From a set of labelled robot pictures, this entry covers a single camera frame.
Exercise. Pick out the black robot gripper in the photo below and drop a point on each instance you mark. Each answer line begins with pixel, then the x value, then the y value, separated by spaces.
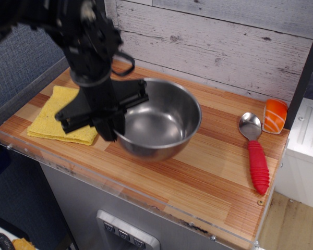
pixel 102 104

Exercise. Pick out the stainless steel pot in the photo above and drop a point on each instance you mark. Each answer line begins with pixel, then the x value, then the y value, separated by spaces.
pixel 161 127

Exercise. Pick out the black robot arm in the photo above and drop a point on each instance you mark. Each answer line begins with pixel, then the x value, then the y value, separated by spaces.
pixel 89 42

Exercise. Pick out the clear acrylic table guard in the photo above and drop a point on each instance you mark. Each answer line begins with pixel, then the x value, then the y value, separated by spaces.
pixel 202 198

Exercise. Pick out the grey cabinet with dispenser panel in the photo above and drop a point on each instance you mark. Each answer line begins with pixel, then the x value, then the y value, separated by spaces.
pixel 104 214

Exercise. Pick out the yellow object bottom left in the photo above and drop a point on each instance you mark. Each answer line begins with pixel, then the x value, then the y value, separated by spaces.
pixel 23 244

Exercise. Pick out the toy salmon sushi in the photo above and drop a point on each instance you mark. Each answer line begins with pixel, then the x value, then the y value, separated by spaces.
pixel 274 118

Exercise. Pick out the white side cabinet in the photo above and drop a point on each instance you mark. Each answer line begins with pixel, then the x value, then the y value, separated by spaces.
pixel 295 177

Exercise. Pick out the red handled metal spoon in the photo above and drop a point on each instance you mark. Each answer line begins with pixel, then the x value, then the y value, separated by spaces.
pixel 250 128

